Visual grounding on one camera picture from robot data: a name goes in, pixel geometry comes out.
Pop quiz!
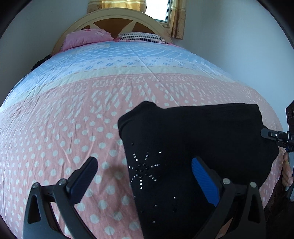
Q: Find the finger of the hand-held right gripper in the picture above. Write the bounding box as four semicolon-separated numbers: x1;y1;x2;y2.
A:
261;127;288;147

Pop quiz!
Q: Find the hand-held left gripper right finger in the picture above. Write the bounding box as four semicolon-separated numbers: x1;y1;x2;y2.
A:
191;157;267;239

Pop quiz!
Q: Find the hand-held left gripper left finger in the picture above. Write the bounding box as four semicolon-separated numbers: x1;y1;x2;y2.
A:
23;157;99;239

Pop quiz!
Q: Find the black sweater with rhinestones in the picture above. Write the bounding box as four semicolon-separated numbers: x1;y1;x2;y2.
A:
117;101;280;239

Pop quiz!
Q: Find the person's right hand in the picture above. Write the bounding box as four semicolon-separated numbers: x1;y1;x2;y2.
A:
282;152;293;187

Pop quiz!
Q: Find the pink blue polka dot quilt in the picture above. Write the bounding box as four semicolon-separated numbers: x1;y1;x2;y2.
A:
0;41;285;239

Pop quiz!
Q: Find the dark cloth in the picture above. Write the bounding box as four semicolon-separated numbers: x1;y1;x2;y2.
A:
31;54;53;72

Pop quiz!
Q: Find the pink pillow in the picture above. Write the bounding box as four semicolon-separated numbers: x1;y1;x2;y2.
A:
62;29;113;51

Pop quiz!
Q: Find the yellow curtain panel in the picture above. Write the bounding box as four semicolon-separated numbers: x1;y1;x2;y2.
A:
87;0;147;14
169;0;186;39

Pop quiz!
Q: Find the striped pillow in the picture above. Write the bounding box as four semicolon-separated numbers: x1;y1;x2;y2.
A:
118;32;169;44

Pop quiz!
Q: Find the cream wooden headboard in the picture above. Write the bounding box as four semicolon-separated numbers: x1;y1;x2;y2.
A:
51;10;173;56

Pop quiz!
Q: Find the window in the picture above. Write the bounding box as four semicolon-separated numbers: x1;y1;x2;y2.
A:
145;0;174;23

